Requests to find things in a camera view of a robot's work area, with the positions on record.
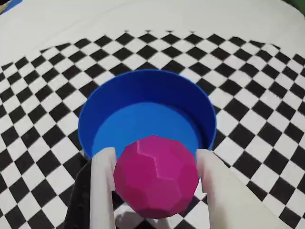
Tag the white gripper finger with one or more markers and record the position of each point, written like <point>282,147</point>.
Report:
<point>101,190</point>
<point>226,202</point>

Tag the pink faceted ball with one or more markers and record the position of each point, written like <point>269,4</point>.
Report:
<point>155,181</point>

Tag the blue round box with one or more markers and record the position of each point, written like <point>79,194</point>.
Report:
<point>147,95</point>

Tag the black white checkerboard mat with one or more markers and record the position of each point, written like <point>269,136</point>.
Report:
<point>250,83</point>

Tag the blue tape piece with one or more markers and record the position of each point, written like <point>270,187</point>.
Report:
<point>14,3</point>

